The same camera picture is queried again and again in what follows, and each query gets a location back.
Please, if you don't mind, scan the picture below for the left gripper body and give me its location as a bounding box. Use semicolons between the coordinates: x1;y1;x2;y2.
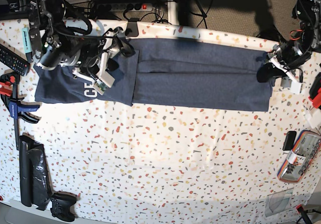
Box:
268;42;305;70

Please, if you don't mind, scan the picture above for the black game controller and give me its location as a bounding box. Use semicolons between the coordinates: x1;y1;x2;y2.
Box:
50;193;77;222

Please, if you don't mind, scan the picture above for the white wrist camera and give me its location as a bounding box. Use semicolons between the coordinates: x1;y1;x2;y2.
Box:
269;56;303;94
72;50;115;95

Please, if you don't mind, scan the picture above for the white metal table leg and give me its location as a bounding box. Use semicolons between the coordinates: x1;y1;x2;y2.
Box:
167;1;179;25

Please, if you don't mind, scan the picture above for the black plastic bag roll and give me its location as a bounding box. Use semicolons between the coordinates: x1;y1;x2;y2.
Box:
19;135;52;211

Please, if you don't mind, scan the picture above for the black clip on table edge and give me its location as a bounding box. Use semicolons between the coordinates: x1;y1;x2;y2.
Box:
125;18;139;37

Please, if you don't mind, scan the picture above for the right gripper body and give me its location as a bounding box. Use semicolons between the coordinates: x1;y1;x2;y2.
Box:
74;27;124;80

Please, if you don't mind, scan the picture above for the red black clamp bottom right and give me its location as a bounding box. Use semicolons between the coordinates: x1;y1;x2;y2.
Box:
296;204;312;224

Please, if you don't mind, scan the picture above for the mint green highlighter pen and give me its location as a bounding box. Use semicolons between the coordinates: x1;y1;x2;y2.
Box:
22;27;34;63

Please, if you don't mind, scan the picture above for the small black box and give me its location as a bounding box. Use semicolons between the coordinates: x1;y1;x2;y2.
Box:
282;131;297;151

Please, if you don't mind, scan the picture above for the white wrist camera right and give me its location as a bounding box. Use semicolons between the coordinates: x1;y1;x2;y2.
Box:
72;50;115;95

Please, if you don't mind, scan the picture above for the red black clamp right edge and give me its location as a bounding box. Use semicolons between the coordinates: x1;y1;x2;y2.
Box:
309;72;321;109

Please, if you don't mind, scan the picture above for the black TV remote control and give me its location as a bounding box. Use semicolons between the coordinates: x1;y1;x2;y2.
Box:
0;45;30;76

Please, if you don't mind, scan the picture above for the white power strip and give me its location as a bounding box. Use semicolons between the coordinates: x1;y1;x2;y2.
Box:
97;3;153;12

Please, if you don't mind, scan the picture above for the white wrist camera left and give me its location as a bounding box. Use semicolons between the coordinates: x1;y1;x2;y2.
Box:
269;56;303;94

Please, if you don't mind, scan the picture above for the white plastic connector piece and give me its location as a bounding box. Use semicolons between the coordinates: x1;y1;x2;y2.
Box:
303;106;321;129

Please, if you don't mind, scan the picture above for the clear plastic sheet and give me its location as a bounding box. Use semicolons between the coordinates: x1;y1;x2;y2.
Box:
264;188;293;217

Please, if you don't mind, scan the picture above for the striped transparent pencil case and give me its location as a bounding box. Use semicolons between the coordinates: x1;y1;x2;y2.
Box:
277;130;320;183

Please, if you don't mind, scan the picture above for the blue black bar clamp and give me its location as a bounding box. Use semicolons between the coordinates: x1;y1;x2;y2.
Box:
1;72;40;150

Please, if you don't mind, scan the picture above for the blue grey T-shirt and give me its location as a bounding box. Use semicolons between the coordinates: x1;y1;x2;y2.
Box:
35;39;274;111

